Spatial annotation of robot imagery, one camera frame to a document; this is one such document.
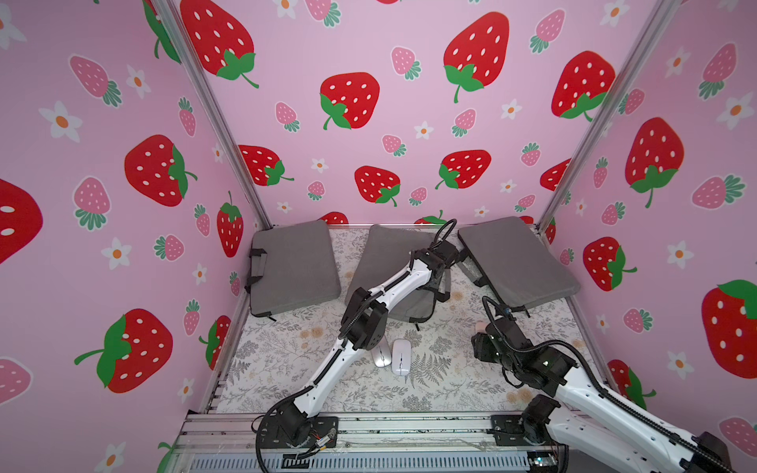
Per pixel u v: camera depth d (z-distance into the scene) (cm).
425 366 86
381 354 86
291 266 107
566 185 107
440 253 82
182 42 72
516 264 106
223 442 73
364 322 63
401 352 86
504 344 59
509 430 74
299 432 64
